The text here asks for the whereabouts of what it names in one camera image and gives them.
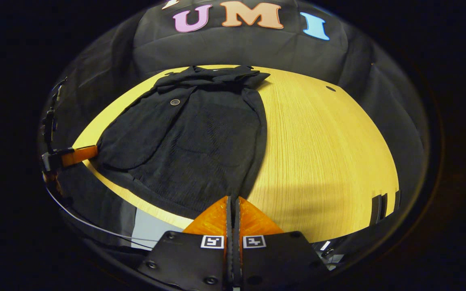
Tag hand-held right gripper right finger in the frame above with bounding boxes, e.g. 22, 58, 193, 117
233, 197, 330, 289

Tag black upright bars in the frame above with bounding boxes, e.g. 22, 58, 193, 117
371, 190, 402, 225

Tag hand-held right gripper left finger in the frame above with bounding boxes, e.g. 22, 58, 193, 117
137, 196, 233, 291

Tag black button shirt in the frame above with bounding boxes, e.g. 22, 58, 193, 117
95, 65, 271, 219

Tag thin white cable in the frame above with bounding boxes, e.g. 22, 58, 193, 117
46, 186, 161, 244

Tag black backdrop cloth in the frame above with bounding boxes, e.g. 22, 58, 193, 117
37, 0, 428, 247

